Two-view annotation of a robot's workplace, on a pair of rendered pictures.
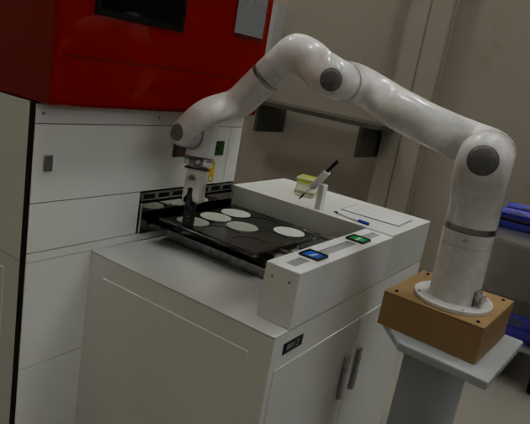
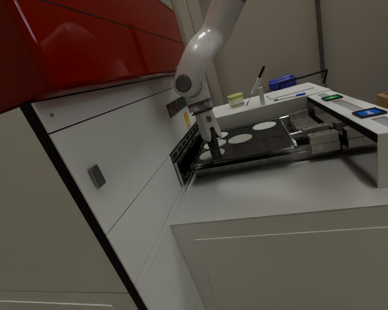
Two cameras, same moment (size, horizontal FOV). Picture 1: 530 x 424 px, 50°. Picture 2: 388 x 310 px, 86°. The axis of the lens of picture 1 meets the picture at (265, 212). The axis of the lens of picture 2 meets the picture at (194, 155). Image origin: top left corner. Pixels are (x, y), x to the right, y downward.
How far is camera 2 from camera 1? 1.07 m
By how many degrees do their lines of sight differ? 14
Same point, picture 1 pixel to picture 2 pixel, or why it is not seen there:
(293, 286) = not seen: outside the picture
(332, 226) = (282, 108)
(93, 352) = (213, 293)
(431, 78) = not seen: hidden behind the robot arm
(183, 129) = (190, 77)
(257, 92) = (235, 8)
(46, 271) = (156, 276)
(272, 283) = not seen: outside the picture
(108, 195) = (156, 171)
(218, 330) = (360, 223)
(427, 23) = (193, 24)
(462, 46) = not seen: hidden behind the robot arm
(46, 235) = (138, 248)
